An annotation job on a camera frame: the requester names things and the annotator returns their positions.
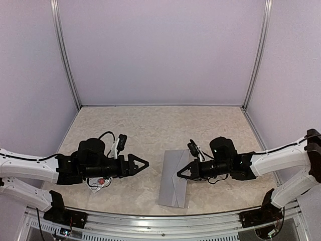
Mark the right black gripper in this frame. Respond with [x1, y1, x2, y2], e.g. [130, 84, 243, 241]
[177, 159, 231, 182]

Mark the front aluminium rail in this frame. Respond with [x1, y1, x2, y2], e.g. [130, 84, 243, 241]
[25, 208, 301, 241]

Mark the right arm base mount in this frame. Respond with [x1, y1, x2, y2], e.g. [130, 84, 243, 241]
[239, 188, 283, 228]

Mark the grey envelope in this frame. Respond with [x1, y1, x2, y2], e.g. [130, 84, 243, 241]
[158, 150, 190, 208]

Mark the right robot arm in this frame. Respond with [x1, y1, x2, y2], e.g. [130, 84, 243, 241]
[177, 129, 320, 223]

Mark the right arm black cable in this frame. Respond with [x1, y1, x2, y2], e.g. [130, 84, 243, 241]
[198, 148, 230, 185]

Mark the aluminium frame post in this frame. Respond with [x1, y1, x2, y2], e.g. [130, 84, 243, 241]
[242, 0, 273, 112]
[50, 0, 82, 111]

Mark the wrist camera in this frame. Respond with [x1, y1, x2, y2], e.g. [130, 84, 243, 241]
[187, 139, 205, 162]
[110, 134, 127, 159]

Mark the sticker sheet with seals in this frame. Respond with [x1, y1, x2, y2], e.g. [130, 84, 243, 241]
[86, 177, 112, 194]

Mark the right aluminium frame post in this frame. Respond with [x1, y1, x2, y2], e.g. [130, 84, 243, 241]
[242, 0, 273, 112]

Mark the left aluminium frame post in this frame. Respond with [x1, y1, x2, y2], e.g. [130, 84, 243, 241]
[50, 0, 82, 111]

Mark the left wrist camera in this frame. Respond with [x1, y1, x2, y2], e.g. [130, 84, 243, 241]
[110, 134, 127, 159]

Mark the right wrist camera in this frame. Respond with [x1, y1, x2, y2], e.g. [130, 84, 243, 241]
[187, 139, 205, 162]

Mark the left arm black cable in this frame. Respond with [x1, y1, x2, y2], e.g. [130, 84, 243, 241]
[89, 132, 118, 189]

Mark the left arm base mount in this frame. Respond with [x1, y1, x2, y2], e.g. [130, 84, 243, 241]
[44, 190, 88, 229]

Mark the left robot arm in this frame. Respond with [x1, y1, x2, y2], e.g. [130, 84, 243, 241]
[1, 136, 149, 223]

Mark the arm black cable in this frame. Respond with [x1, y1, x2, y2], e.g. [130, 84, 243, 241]
[198, 148, 230, 185]
[89, 132, 118, 189]

